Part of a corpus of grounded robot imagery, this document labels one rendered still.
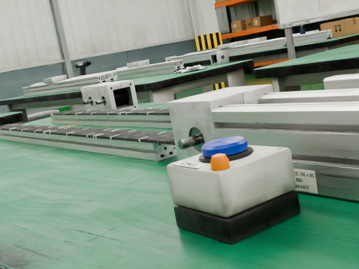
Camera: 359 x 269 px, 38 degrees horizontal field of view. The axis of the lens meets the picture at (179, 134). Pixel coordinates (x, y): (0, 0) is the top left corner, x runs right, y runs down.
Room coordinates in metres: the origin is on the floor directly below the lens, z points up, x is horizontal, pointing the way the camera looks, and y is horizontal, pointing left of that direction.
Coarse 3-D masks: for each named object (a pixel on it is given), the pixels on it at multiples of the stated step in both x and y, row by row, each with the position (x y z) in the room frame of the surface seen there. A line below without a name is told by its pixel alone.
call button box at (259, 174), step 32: (192, 160) 0.46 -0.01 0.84; (256, 160) 0.42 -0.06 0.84; (288, 160) 0.43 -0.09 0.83; (192, 192) 0.43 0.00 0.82; (224, 192) 0.40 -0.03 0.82; (256, 192) 0.41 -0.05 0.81; (288, 192) 0.44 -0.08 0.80; (192, 224) 0.44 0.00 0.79; (224, 224) 0.40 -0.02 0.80; (256, 224) 0.41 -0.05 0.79
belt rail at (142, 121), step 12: (60, 120) 1.63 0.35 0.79; (72, 120) 1.56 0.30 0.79; (84, 120) 1.48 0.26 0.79; (96, 120) 1.41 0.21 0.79; (108, 120) 1.35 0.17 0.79; (120, 120) 1.29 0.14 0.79; (132, 120) 1.24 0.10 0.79; (144, 120) 1.19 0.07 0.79; (156, 120) 1.15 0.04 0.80; (168, 120) 1.11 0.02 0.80
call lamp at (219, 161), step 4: (212, 156) 0.41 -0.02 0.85; (216, 156) 0.40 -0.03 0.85; (220, 156) 0.40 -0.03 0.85; (224, 156) 0.40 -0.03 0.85; (212, 160) 0.40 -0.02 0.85; (216, 160) 0.40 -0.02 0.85; (220, 160) 0.40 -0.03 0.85; (224, 160) 0.40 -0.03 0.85; (228, 160) 0.40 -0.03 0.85; (212, 164) 0.40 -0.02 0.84; (216, 164) 0.40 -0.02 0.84; (220, 164) 0.40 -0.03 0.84; (224, 164) 0.40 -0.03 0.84; (228, 164) 0.40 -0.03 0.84; (212, 168) 0.40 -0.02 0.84; (216, 168) 0.40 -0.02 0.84; (220, 168) 0.40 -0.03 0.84; (224, 168) 0.40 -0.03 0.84
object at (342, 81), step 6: (324, 78) 0.70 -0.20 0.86; (330, 78) 0.69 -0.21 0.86; (336, 78) 0.68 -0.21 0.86; (342, 78) 0.67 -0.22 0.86; (348, 78) 0.66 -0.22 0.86; (354, 78) 0.65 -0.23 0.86; (324, 84) 0.69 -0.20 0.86; (330, 84) 0.69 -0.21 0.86; (336, 84) 0.68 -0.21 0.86; (342, 84) 0.67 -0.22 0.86; (348, 84) 0.66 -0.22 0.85; (354, 84) 0.65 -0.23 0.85
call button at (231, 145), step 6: (222, 138) 0.46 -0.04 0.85; (228, 138) 0.45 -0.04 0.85; (234, 138) 0.45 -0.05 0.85; (240, 138) 0.45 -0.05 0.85; (204, 144) 0.45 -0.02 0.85; (210, 144) 0.44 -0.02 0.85; (216, 144) 0.44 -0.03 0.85; (222, 144) 0.43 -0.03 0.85; (228, 144) 0.43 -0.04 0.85; (234, 144) 0.43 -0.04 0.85; (240, 144) 0.43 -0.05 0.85; (246, 144) 0.44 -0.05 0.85; (204, 150) 0.44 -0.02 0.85; (210, 150) 0.43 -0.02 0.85; (216, 150) 0.43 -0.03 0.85; (222, 150) 0.43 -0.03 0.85; (228, 150) 0.43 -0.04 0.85; (234, 150) 0.43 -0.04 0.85; (240, 150) 0.43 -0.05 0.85; (210, 156) 0.43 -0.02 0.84
